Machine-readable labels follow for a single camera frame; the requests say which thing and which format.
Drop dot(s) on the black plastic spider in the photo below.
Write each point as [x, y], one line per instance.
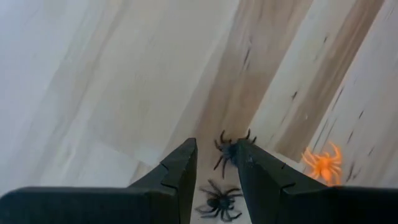
[217, 202]
[228, 152]

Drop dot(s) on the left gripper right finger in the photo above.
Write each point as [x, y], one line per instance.
[311, 205]

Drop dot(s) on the orange plastic spider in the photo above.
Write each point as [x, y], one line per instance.
[325, 165]

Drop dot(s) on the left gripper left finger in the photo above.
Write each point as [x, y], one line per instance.
[124, 205]

